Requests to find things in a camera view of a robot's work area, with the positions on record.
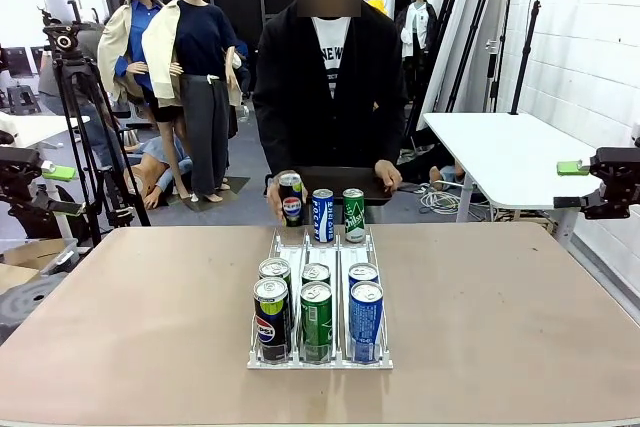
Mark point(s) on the black Pepsi can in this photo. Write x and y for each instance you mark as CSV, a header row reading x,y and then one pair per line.
x,y
275,267
272,327
292,204

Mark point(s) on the black camera tripod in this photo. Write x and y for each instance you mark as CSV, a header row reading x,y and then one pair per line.
x,y
75,97

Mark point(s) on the mannequin in white jacket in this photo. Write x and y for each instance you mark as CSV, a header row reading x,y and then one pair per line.
x,y
416,22

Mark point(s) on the blue Pocari Sweat can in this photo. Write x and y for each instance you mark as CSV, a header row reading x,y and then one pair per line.
x,y
323,217
366,327
362,272

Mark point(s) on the cardboard box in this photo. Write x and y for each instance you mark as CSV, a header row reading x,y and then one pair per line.
x,y
35,252

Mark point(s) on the clear white can dispenser rack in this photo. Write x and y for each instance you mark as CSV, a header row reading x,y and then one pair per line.
x,y
290,252

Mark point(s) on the person in black cardigan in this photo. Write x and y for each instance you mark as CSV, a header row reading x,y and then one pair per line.
x,y
295,97

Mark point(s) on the dark brown serving tray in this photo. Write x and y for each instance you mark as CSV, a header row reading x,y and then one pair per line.
x,y
340,177

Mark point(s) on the mannequin in navy top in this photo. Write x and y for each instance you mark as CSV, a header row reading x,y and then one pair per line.
x,y
200,47

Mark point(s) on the black round base plate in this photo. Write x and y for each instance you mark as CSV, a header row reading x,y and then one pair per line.
x,y
25,302

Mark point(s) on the mannequin lying in blue shirt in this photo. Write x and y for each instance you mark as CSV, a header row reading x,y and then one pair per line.
x,y
160,157

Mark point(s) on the green Chilsung cider can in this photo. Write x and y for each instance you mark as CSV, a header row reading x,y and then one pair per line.
x,y
354,217
316,272
316,327

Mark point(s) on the white table with white leg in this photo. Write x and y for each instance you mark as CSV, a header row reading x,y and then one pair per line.
x,y
40,129

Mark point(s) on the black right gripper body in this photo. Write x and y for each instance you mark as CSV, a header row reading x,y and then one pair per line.
x,y
622,177

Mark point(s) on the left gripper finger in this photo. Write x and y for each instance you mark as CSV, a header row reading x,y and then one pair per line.
x,y
65,208
60,172

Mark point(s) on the person's left hand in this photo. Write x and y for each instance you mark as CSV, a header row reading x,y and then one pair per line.
x,y
387,174

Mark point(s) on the black step stool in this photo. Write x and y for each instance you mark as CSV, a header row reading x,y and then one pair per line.
x,y
22,97

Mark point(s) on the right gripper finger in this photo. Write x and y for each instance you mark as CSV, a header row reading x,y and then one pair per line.
x,y
572,167
570,202

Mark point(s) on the black bag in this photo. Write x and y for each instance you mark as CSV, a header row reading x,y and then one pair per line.
x,y
50,229

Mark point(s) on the person's left forearm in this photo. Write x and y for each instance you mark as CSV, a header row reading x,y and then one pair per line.
x,y
392,137

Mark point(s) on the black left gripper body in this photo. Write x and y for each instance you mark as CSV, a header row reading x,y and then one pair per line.
x,y
20,164

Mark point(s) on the black light stand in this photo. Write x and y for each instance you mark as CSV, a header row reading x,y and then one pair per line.
x,y
525,57

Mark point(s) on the large white rounded table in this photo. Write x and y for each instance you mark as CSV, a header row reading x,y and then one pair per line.
x,y
500,157

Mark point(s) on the person's right forearm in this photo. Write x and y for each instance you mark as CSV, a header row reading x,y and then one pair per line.
x,y
267,147

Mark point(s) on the person's right hand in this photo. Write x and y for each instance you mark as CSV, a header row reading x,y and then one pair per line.
x,y
272,197

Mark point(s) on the black vertical stand pole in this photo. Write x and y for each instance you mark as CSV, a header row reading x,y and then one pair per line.
x,y
495,77

